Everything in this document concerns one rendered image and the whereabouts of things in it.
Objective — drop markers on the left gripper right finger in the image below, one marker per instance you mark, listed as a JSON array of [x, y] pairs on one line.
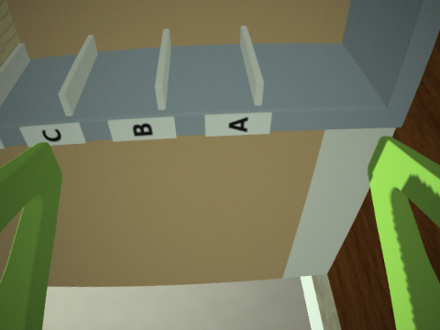
[[397, 173]]

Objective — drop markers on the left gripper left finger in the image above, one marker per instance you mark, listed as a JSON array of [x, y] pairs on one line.
[[31, 181]]

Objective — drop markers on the light wooden shelf board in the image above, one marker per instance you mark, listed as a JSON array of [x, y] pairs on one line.
[[8, 34]]

